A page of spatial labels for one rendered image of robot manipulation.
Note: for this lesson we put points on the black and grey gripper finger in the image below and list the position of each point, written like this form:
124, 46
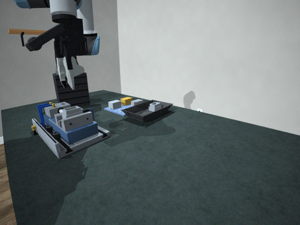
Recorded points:
72, 68
61, 70

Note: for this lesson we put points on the yellow rectangular block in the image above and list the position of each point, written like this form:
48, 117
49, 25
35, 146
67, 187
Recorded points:
126, 100

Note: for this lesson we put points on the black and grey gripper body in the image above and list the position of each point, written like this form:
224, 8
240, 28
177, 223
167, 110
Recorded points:
73, 36

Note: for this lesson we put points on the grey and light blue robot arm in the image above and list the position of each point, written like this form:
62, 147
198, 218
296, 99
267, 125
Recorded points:
82, 8

